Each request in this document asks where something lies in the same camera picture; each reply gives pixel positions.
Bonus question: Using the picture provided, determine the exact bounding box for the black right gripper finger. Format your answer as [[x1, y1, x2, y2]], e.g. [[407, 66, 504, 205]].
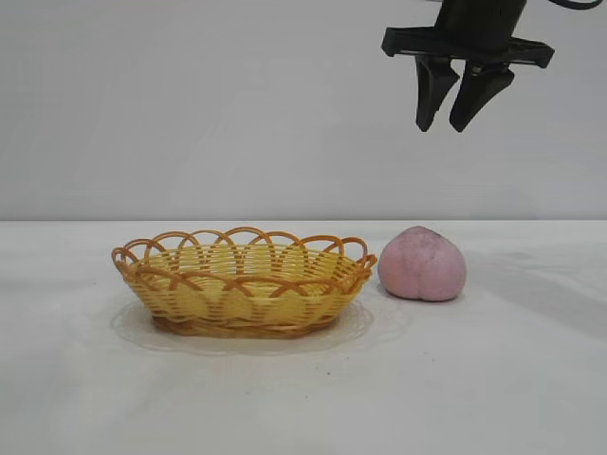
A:
[[414, 56, 462, 133], [449, 61, 516, 134]]

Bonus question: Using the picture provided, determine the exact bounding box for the yellow woven wicker basket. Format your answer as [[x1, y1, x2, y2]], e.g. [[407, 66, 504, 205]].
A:
[[111, 225, 378, 340]]

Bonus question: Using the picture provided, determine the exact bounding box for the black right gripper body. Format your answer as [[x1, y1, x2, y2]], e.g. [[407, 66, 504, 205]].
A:
[[381, 0, 557, 70]]

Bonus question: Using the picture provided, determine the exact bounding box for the pink peach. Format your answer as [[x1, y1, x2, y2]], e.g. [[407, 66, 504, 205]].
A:
[[376, 225, 469, 302]]

